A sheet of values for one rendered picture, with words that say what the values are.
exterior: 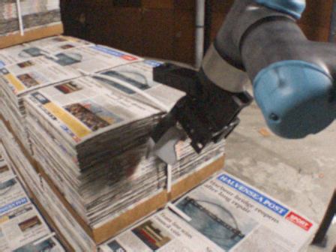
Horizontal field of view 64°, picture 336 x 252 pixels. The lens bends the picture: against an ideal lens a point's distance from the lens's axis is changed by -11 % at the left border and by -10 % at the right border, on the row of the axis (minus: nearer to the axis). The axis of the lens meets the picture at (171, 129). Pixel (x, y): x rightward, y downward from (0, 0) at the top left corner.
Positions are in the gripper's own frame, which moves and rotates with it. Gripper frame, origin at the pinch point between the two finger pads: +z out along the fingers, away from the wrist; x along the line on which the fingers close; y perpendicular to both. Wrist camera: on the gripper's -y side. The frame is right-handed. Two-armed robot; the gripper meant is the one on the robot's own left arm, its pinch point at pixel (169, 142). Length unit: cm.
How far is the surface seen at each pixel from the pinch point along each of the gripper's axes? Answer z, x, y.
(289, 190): 95, 125, 34
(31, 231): 52, -26, -12
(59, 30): 36, 16, -82
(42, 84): 9.3, -12.4, -30.6
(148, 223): 13.4, -7.2, 9.0
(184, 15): 159, 277, -224
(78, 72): 10.4, -1.8, -32.0
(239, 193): 10.0, 14.3, 15.3
